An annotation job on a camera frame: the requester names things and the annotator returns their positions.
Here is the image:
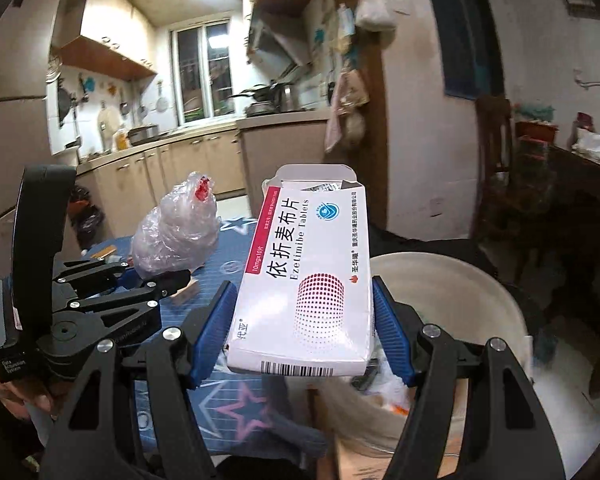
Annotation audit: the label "wooden chair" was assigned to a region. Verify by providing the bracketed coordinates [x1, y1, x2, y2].
[474, 94, 520, 242]

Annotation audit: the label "wall cabinet with wooden underside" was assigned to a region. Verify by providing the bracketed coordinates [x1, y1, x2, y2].
[51, 0, 159, 82]

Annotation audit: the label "yellowish hanging plastic bag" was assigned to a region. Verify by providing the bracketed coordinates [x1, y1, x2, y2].
[337, 4, 357, 54]

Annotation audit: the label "pink hanging cloth bag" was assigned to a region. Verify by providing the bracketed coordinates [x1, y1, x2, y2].
[323, 71, 369, 154]

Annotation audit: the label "red flower pot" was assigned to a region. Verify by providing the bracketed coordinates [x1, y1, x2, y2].
[516, 105, 559, 142]

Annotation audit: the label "black trash bag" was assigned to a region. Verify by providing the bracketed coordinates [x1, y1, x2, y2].
[69, 186, 107, 249]

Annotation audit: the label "dark wooden sideboard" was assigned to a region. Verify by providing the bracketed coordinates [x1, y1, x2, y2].
[514, 135, 600, 313]

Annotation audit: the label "beige kitchen base cabinets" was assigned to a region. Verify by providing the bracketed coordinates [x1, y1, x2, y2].
[75, 110, 332, 242]

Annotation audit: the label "brown refrigerator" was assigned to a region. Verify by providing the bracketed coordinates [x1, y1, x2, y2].
[0, 2, 80, 261]

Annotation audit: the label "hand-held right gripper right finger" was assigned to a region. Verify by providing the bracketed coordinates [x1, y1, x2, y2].
[371, 275, 566, 480]

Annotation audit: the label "person's left hand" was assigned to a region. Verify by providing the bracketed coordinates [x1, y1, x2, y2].
[0, 345, 57, 421]

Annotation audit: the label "clear plastic bag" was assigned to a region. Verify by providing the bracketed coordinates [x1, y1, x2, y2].
[130, 171, 222, 279]

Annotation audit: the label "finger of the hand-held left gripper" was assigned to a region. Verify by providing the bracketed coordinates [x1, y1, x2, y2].
[52, 257, 137, 293]
[65, 269, 191, 314]

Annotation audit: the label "range hood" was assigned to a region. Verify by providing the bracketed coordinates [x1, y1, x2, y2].
[246, 10, 314, 82]

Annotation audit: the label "golden cigarette box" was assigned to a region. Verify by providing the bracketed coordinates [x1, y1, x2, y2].
[167, 277, 202, 307]

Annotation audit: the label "dark blue window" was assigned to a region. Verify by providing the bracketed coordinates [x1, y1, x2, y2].
[419, 0, 507, 99]

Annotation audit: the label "table with blue checkered tablecloth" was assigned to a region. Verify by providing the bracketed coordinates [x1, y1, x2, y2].
[75, 215, 333, 457]

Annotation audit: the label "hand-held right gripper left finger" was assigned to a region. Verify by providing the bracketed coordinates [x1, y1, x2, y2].
[40, 280, 238, 480]

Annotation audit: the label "round cutting board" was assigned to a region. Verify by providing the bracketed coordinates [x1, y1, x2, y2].
[97, 104, 122, 132]

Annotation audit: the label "kitchen window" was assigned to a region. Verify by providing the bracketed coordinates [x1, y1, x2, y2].
[169, 19, 234, 127]

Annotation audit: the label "black wok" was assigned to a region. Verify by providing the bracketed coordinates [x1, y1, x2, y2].
[228, 84, 282, 106]

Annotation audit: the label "white hanging plastic bag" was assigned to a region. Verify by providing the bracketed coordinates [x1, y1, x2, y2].
[355, 0, 399, 32]

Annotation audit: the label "white plastic bucket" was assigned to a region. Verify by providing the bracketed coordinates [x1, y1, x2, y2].
[285, 252, 537, 480]

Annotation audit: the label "white pink medicine box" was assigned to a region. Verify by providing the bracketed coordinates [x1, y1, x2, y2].
[224, 162, 372, 377]

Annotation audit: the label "silver cooking pot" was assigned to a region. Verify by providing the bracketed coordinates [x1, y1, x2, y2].
[127, 125, 161, 147]

